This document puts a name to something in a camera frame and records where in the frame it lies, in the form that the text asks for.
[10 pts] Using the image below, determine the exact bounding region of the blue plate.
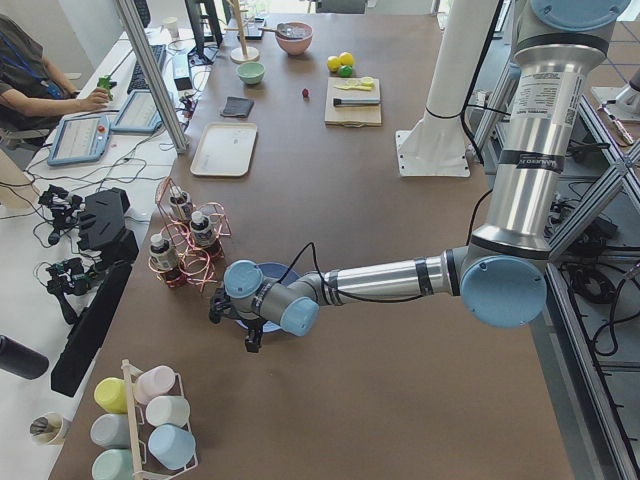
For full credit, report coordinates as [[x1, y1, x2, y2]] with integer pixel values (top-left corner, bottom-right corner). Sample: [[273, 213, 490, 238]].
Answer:
[[224, 260, 302, 332]]

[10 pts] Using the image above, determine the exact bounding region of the aluminium frame post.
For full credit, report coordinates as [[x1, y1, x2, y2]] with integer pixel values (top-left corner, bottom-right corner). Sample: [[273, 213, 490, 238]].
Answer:
[[114, 0, 188, 154]]

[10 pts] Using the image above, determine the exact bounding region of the wooden cup tree stand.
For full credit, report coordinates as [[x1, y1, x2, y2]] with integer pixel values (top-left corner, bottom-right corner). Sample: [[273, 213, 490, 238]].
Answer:
[[226, 0, 260, 64]]

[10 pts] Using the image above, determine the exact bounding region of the white cup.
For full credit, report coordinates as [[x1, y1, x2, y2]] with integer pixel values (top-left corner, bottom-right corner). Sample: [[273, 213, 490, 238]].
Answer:
[[145, 395, 191, 427]]

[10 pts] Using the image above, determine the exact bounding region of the grey cup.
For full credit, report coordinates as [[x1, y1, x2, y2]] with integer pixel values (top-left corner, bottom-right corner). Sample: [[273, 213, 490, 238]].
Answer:
[[90, 413, 130, 449]]

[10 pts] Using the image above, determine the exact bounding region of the grey folded cloth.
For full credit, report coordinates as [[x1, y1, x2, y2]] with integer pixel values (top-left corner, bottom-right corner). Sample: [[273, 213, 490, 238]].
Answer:
[[220, 96, 254, 118]]

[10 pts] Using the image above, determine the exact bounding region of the black thermos bottle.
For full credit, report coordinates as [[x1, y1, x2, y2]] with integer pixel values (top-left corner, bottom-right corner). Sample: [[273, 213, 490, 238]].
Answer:
[[1, 335, 49, 380]]

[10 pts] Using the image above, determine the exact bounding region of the yellow cup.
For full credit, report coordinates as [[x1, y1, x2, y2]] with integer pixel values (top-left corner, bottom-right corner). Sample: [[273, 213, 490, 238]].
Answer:
[[94, 377, 127, 414]]

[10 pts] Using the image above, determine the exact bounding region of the mint green bowl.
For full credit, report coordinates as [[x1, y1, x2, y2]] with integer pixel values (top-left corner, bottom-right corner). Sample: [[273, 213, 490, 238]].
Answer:
[[236, 61, 266, 85]]

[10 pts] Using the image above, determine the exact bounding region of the pink cup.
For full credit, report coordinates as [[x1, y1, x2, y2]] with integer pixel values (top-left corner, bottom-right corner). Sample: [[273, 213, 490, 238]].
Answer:
[[134, 365, 176, 405]]

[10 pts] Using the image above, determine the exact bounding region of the green lime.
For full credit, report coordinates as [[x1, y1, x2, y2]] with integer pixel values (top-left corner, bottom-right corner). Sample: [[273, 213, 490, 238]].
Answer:
[[337, 65, 353, 78]]

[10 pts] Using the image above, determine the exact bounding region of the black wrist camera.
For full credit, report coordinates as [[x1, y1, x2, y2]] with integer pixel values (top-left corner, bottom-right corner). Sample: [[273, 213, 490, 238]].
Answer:
[[208, 286, 235, 324]]

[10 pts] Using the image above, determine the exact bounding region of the blue cup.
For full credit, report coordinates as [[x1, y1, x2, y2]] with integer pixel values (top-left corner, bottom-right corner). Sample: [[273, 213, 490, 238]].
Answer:
[[148, 424, 196, 470]]

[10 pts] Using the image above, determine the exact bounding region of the mint cup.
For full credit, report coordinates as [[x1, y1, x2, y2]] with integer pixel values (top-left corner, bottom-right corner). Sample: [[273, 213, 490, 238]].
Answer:
[[91, 449, 134, 480]]

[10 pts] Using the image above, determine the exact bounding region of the copper wire bottle rack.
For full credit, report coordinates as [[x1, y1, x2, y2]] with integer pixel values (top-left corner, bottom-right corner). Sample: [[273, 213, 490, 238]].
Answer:
[[148, 177, 231, 290]]

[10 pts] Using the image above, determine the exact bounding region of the metal ice scoop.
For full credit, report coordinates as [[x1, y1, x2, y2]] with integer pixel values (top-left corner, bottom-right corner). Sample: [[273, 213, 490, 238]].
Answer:
[[259, 22, 307, 40]]

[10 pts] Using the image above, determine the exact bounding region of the pastel cup rack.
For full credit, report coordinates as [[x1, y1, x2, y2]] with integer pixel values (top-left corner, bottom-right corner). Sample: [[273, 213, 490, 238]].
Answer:
[[121, 359, 199, 480]]

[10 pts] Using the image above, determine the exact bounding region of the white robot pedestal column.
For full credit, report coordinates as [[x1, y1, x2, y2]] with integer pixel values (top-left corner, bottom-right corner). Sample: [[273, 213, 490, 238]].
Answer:
[[396, 0, 501, 177]]

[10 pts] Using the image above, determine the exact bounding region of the cream rabbit tray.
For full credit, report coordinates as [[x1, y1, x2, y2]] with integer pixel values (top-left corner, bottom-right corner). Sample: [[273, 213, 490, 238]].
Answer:
[[190, 122, 258, 177]]

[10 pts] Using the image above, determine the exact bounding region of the yellow lemon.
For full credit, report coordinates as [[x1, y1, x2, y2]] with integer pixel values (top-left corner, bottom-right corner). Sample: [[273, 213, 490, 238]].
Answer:
[[326, 56, 342, 72], [338, 52, 355, 67]]

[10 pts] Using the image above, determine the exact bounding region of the dark tea bottle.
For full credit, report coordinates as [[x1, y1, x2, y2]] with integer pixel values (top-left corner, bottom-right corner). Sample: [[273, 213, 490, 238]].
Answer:
[[169, 185, 193, 222], [149, 233, 185, 288], [190, 210, 221, 258]]

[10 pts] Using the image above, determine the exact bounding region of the pink bowl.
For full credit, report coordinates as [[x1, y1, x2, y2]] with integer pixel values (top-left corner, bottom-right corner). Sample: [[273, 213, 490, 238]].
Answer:
[[275, 22, 313, 56]]

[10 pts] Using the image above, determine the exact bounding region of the yellow plastic knife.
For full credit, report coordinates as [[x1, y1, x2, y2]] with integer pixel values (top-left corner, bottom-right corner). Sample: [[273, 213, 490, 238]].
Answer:
[[333, 83, 374, 92]]

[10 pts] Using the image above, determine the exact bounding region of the blue teach pendant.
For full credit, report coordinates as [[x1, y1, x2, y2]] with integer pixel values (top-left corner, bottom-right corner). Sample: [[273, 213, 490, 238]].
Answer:
[[111, 89, 162, 135], [47, 114, 110, 166]]

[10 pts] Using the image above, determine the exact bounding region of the wooden cutting board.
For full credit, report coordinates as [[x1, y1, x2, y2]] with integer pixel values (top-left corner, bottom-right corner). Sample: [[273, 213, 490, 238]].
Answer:
[[324, 77, 382, 127]]

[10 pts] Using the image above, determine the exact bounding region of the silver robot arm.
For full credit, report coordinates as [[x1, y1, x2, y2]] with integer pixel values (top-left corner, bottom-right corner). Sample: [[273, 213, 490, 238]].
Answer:
[[209, 1, 627, 352]]

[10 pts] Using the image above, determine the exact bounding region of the steel muddler black tip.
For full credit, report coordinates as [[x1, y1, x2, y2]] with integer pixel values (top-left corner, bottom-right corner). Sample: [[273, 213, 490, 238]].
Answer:
[[332, 98, 381, 107]]

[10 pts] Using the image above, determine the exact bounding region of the seated person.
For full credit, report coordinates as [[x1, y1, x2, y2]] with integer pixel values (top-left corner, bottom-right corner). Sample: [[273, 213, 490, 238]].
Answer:
[[1, 15, 109, 134]]

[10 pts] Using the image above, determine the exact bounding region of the black keyboard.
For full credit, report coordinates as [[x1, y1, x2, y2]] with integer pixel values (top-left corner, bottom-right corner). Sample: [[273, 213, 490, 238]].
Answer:
[[126, 44, 168, 95]]

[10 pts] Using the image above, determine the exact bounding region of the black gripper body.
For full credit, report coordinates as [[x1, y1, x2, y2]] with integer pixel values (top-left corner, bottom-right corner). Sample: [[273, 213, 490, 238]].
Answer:
[[238, 316, 267, 335]]

